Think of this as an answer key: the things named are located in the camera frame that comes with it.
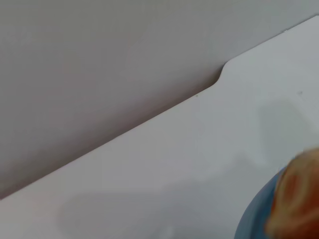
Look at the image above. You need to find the blue bowl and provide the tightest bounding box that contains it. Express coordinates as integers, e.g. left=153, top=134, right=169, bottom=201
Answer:
left=234, top=168, right=287, bottom=239

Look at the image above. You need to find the orange striped bread roll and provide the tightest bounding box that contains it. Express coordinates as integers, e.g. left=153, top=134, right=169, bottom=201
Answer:
left=265, top=146, right=319, bottom=239

